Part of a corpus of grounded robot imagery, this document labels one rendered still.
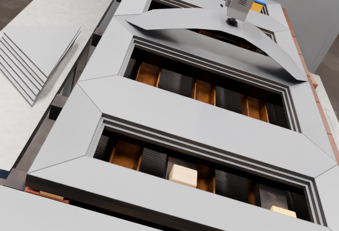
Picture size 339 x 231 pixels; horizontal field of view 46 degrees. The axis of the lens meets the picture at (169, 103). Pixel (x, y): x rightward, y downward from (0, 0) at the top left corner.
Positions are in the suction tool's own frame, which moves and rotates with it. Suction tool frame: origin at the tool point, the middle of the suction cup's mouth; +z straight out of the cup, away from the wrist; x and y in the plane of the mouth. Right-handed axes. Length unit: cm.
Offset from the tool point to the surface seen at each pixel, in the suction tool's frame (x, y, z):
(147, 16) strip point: -28.2, -0.7, 7.1
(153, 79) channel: -19.1, 5.5, 26.9
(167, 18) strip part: -21.4, 1.2, 4.4
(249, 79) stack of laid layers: 12.2, 9.1, 12.1
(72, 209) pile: -25, 84, 10
